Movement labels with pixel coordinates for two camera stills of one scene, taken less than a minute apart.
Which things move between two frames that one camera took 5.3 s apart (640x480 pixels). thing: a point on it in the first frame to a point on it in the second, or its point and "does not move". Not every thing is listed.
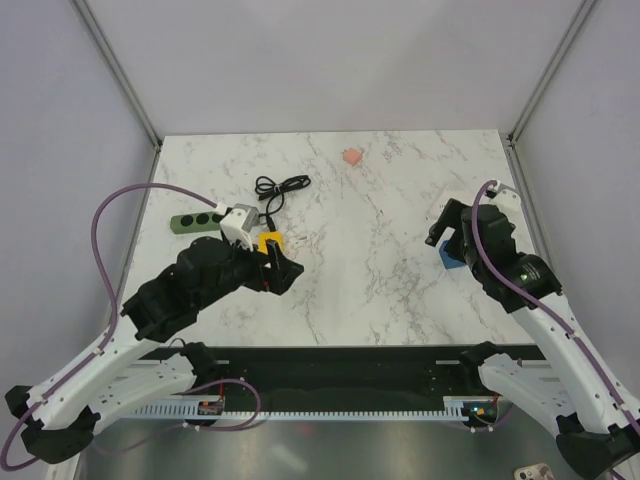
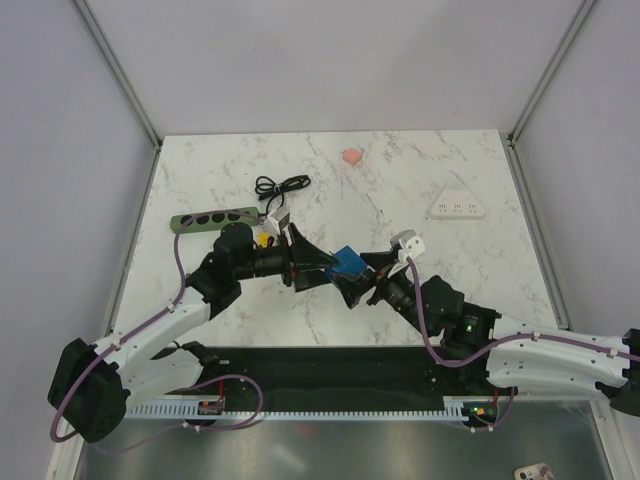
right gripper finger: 435,231 to 353,289
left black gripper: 279,277 to 301,251
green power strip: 195,222 does not move
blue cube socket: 448,261 to 349,262
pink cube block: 352,156 does not move
